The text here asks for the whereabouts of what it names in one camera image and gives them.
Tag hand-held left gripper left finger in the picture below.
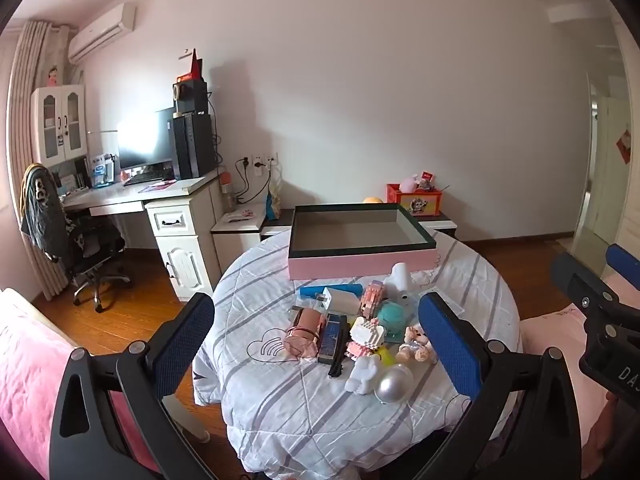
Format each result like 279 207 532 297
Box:
49 291 216 480

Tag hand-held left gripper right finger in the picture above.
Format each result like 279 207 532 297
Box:
417 291 583 480

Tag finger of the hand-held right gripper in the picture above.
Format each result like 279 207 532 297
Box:
606 244 640 291
550 252 621 318

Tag baby doll figure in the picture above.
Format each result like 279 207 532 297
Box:
397 326 435 363

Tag teal facial brush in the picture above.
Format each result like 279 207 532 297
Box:
376 297 416 343

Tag pearl white ball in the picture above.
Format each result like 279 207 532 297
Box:
375 364 415 405

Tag white block toy cat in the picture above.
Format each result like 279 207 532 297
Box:
345 317 386 361

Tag white toy camera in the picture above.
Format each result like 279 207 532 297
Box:
390 262 418 308

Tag white plush figure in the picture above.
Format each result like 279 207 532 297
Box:
345 357 386 396

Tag pink block toy house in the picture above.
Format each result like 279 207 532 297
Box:
361 282 386 318

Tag white charger plug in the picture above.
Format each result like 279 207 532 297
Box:
320 287 363 316

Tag blue perfume bottle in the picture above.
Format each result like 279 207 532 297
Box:
317 312 348 365

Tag pink wallet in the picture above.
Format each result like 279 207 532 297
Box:
284 307 326 361

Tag blue highlighter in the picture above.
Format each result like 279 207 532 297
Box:
299 283 363 298

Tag pink storage box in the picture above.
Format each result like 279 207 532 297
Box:
287 203 438 281

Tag person's right hand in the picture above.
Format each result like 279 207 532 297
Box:
582 392 631 466

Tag white table leg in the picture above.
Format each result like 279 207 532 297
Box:
162 395 211 443

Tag white door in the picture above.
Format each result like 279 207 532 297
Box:
582 95 631 241

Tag white side cabinet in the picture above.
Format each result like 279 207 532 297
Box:
210 202 266 281

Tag round table with striped cloth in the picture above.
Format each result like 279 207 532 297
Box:
192 230 523 480

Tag white desk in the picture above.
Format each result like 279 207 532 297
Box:
60 167 226 303

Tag low black cabinet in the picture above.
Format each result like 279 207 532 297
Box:
260 207 458 241

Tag black office chair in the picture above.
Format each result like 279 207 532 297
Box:
27 195 133 313

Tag red toy box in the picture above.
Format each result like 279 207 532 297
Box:
386 183 445 218

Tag pink fleece blanket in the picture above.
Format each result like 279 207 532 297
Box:
0 287 166 480

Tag orange capped bottle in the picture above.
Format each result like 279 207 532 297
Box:
220 170 236 211

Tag blue snack bag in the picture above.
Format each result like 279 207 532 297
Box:
264 175 283 221

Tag black keyboard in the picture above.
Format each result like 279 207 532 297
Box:
122 172 178 186

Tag blue box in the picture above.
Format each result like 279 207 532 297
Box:
90 152 116 188

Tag dark printed jacket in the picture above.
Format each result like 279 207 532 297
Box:
20 164 71 256

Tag black computer tower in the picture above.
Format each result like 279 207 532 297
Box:
172 111 217 180

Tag computer monitor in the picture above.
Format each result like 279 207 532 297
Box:
117 107 176 173

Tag black speaker stack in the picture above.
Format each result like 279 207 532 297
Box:
172 79 210 115

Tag white hutch cabinet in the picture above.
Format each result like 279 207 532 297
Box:
31 84 87 167

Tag red paper item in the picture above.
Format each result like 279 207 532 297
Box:
175 49 205 82

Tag white air conditioner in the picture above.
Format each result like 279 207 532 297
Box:
68 2 137 65

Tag black power cable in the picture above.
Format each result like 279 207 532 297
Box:
235 157 273 206

